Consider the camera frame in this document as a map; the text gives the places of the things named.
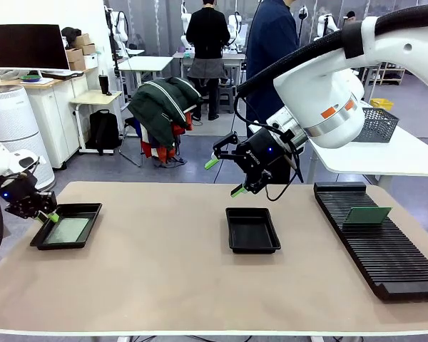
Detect black backpack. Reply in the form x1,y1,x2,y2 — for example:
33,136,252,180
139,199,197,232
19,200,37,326
87,109,122,155

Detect gray metal stool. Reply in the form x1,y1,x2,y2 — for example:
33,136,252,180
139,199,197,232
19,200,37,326
217,80,236,115

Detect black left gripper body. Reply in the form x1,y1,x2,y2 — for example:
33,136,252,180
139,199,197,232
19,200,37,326
2,174,44,218

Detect white office desk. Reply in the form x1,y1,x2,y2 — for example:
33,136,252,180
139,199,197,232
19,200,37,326
118,56,175,97

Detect white cylindrical air purifier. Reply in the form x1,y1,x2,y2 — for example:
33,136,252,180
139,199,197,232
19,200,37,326
0,85,56,192

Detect white cabinet with wood top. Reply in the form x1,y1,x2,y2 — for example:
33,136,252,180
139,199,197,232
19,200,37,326
24,67,93,170

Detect right arm black cable sleeve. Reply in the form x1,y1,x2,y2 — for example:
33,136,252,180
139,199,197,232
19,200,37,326
235,3,428,104

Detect black knit hat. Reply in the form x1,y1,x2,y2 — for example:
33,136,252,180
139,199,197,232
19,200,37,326
61,26,82,46

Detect black slotted board rack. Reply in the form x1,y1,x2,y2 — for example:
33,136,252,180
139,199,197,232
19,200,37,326
312,181,428,303

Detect person in navy coat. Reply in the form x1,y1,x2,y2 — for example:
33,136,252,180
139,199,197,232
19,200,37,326
245,0,301,185

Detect green perforated circuit board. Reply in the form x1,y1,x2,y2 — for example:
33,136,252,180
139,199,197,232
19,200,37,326
343,206,393,225

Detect light wood shelf rack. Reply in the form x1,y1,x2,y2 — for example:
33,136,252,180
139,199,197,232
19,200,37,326
363,62,407,86

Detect small wood top side table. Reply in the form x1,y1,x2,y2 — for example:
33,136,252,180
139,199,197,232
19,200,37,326
69,90,124,156

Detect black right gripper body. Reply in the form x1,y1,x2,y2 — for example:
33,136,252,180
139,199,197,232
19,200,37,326
237,126,295,175

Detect black plastic ESD tray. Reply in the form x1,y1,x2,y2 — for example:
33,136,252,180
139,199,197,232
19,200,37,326
29,202,103,250
225,207,282,254

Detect gray mesh basket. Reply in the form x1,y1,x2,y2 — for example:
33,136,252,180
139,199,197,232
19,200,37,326
349,107,400,144

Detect person in black sweater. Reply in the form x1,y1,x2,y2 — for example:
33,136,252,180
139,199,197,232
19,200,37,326
185,0,233,121

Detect metal frame chair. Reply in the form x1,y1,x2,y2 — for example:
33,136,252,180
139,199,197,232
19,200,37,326
120,117,186,168

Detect white rounded table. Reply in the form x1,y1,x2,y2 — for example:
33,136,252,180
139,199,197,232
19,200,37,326
306,103,428,193

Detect red orange garment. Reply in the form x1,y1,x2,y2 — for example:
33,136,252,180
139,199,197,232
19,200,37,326
139,113,194,164

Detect yellow plastic bin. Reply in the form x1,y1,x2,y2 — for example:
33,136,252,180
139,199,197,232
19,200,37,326
369,98,394,111

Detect dark green padded jacket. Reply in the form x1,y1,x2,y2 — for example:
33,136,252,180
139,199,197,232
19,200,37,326
127,76,204,151

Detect black computer monitor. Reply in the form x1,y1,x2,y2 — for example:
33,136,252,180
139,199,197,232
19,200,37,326
0,24,71,71

